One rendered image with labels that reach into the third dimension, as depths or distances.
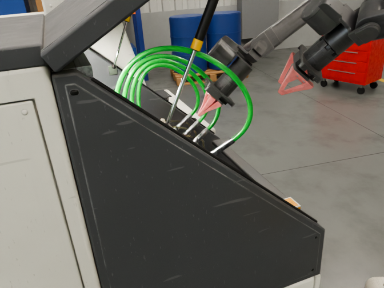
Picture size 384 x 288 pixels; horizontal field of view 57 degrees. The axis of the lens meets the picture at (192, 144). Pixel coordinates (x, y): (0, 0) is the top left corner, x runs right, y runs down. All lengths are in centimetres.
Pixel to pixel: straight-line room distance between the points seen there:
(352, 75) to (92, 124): 480
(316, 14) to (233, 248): 55
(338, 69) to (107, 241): 484
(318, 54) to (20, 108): 61
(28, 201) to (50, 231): 7
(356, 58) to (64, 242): 478
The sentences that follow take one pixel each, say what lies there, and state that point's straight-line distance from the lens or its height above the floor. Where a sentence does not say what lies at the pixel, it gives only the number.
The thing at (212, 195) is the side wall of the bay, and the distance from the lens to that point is 76.
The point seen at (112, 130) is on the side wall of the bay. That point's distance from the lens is 63.
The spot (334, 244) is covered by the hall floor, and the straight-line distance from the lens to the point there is 247.
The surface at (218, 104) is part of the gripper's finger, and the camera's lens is 102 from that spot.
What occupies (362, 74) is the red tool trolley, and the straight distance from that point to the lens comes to 519.
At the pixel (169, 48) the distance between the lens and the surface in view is 91.
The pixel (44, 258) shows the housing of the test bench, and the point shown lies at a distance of 75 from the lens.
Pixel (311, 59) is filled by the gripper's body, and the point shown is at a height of 139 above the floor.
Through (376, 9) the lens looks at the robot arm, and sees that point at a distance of 81.
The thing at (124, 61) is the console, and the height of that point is 132.
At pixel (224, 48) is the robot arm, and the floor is 139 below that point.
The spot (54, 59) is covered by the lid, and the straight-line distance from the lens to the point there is 57.
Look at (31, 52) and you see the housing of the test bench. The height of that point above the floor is 149.
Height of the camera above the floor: 157
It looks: 25 degrees down
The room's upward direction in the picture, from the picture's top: 4 degrees counter-clockwise
